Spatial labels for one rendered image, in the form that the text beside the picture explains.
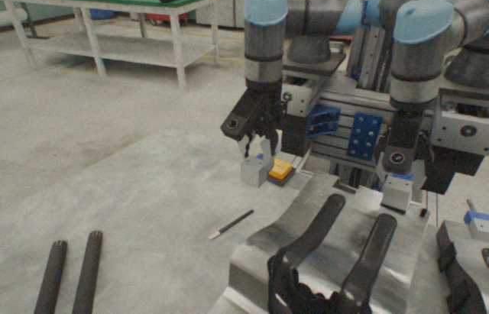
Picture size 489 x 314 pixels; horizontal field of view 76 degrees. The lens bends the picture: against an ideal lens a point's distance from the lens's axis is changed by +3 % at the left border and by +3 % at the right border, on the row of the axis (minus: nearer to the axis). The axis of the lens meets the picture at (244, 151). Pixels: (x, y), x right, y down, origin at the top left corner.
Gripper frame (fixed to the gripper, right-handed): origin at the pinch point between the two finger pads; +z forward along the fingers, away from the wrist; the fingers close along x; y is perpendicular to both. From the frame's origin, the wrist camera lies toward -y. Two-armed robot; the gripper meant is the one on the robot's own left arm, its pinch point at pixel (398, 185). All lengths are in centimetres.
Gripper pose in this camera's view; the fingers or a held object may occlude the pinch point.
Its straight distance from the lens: 74.0
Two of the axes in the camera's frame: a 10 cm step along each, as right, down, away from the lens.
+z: 1.9, 8.0, 5.7
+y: 5.6, -5.7, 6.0
